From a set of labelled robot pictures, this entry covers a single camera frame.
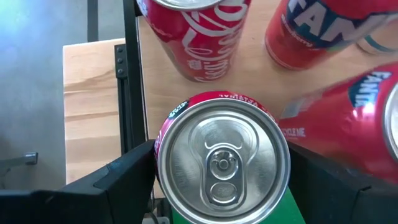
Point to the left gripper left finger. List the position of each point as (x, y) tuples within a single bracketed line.
[(77, 205)]

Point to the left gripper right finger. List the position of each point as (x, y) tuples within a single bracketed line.
[(342, 205)]

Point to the red Fanta strawberry can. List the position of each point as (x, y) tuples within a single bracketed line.
[(342, 124), (311, 37)]

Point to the red Coca-Cola can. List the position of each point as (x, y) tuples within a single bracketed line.
[(222, 161), (199, 40)]

